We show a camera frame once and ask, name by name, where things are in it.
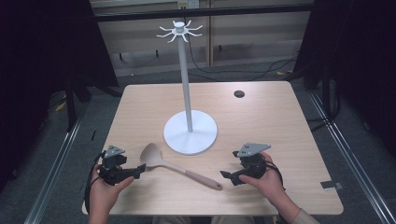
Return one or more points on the white wall socket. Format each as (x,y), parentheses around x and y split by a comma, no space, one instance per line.
(188,3)

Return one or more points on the person's left hand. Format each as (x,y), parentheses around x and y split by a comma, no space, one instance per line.
(104,196)

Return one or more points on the yellow floor tape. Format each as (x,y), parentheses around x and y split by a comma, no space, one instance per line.
(60,106)

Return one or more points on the black curtain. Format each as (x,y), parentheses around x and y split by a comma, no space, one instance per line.
(358,56)
(37,62)

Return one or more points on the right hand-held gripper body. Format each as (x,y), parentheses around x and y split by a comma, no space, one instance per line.
(252,165)

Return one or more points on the grey tape strip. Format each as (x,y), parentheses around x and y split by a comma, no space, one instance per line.
(330,185)

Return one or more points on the person's right hand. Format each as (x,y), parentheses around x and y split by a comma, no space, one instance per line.
(270,185)

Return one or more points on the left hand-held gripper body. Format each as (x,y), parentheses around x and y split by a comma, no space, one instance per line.
(112,174)

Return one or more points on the white hook stand rack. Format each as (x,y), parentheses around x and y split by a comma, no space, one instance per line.
(190,137)

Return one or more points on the black horizontal bar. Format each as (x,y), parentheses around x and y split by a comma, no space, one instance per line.
(218,11)

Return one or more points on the black round table grommet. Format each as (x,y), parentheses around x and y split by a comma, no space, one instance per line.
(239,94)

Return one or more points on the metal floor rail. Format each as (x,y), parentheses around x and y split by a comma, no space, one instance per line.
(351,155)
(53,174)

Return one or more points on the black metal stand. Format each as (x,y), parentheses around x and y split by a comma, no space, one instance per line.
(71,105)
(327,93)

